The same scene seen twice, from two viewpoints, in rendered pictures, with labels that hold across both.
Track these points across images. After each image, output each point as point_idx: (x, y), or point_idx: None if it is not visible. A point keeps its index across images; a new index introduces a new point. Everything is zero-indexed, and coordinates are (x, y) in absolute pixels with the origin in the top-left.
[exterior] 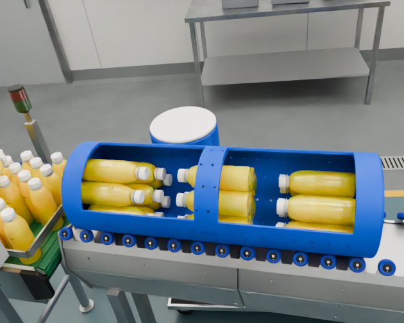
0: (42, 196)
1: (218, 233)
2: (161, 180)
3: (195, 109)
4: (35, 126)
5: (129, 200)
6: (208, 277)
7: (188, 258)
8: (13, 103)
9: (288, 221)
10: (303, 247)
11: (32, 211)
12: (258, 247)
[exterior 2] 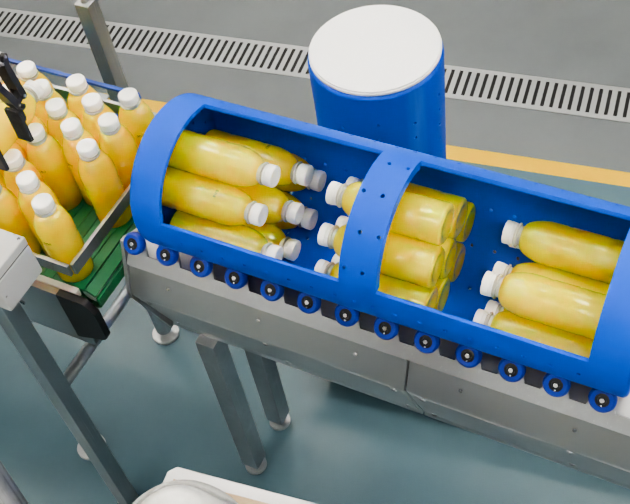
0: (98, 173)
1: (377, 308)
2: None
3: (406, 17)
4: (94, 10)
5: (240, 218)
6: (360, 363)
7: (330, 327)
8: None
9: None
10: (511, 359)
11: (81, 187)
12: None
